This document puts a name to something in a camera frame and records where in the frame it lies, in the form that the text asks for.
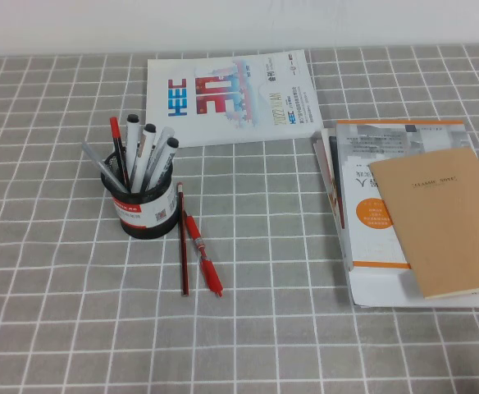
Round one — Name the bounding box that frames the red gel pen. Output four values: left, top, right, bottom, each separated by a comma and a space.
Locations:
183, 213, 224, 299

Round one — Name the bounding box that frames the black mesh pen holder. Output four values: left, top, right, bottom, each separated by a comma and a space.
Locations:
100, 150, 180, 241

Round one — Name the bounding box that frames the grey translucent pen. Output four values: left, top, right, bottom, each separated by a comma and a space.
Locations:
81, 142, 130, 195

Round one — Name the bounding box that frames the red black pencil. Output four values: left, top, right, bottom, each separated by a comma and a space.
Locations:
176, 181, 191, 297
108, 117, 131, 190

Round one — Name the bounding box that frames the white HEEC booklet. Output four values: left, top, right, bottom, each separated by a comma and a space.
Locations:
146, 48, 325, 149

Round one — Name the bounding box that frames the white orange book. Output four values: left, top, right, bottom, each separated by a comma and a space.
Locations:
335, 119, 470, 272

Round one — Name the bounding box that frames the grey checked tablecloth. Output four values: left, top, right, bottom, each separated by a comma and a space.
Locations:
0, 44, 479, 394

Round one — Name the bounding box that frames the tan classic note notebook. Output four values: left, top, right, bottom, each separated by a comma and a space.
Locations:
366, 146, 479, 300

